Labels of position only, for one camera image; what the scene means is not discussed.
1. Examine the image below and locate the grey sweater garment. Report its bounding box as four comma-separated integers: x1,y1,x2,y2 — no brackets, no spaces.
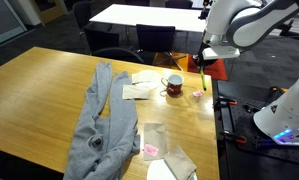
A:
62,60,142,180

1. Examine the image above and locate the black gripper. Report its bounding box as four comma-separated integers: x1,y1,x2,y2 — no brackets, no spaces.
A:
192,53,220,71

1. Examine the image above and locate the maroon mug white inside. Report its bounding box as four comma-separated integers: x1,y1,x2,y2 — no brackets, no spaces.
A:
160,73,185,98

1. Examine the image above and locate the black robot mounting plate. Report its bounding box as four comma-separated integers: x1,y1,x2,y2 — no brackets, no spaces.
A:
216,79,299,168

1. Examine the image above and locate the white meeting table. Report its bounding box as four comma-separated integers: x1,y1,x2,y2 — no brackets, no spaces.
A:
88,3,207,34

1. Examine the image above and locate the pink sticky note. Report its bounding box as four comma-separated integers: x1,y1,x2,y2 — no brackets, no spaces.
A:
143,143,160,157

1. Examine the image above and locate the black office chair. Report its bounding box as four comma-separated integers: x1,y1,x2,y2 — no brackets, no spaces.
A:
135,23,185,71
91,47,145,64
164,0,194,10
72,0,121,53

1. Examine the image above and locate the wooden door panel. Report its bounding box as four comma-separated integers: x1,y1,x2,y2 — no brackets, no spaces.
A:
28,0,70,25

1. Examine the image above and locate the yellow-green pen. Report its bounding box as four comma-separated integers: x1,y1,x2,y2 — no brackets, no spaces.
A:
199,64,208,92

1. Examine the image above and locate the white round plate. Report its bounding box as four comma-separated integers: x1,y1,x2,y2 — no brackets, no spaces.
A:
146,158,198,180
131,69,163,90

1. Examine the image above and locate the orange-handled black clamp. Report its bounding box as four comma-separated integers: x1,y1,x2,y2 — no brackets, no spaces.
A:
269,85,289,95
220,130,248,145
218,95,239,106

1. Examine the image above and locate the folded beige paper napkin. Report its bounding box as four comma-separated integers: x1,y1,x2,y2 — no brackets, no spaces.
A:
163,144,198,180

